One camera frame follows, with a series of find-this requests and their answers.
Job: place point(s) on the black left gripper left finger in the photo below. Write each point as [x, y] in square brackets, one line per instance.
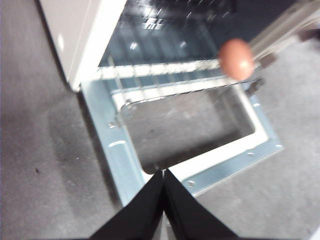
[140, 215]

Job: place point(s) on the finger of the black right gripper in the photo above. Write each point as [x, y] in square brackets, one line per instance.
[252, 17]

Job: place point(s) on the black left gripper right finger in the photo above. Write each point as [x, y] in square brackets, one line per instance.
[190, 215]

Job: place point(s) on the brown egg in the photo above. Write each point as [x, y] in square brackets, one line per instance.
[235, 60]

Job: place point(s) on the cream Toshiba toaster oven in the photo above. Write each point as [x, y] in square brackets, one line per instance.
[65, 37]

